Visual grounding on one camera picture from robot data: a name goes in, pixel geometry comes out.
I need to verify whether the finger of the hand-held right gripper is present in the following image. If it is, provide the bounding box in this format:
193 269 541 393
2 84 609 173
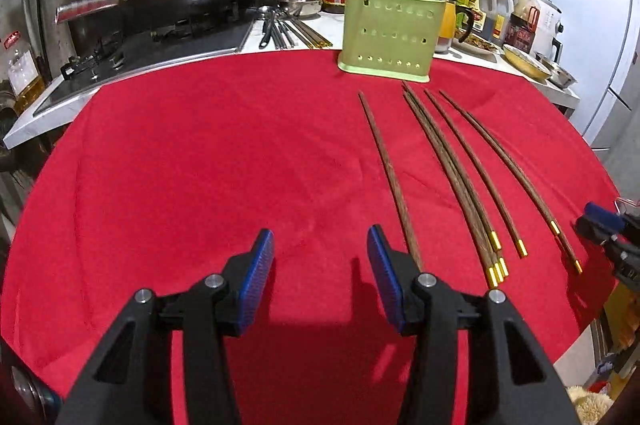
574 216 613 248
584 202 626 231

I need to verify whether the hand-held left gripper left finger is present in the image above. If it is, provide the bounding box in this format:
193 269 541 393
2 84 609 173
55 228 276 425

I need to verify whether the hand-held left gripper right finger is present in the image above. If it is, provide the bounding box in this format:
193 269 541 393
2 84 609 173
366 225 583 425

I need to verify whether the green plastic utensil holder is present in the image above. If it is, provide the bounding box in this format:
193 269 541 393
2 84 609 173
336 0 447 84

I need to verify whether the red tablecloth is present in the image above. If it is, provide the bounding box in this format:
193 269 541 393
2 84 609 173
0 50 623 425

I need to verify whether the steel bowl with food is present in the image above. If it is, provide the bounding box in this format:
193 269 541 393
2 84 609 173
537 54 577 88

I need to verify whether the beige plush toy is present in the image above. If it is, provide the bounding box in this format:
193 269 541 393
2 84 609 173
570 385 616 425

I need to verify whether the glass bowl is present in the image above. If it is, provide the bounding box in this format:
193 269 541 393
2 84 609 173
502 44 553 81

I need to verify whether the white rice cooker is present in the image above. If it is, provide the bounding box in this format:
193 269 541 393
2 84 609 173
515 0 566 61

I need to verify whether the plate of cooked food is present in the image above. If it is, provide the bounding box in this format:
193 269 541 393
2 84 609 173
452 32 501 56

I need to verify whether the white plastic jug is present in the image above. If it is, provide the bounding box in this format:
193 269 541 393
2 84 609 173
492 0 516 41

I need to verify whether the black gas stove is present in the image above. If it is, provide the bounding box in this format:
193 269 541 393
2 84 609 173
32 20 256 116

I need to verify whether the bundle of metal chopsticks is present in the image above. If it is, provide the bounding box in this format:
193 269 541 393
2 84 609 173
280 18 333 51

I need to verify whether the steel spoon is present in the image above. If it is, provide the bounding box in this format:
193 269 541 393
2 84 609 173
255 5 288 51

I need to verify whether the small steel bowl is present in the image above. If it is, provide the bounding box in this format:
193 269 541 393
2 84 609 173
279 0 322 17

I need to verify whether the cooking oil bottle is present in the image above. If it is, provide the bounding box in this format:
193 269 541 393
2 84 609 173
7 49 45 112

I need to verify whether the steel pot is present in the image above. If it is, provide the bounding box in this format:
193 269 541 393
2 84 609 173
55 0 146 56

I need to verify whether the dark bottle with red handle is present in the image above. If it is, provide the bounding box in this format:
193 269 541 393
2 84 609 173
504 0 541 54

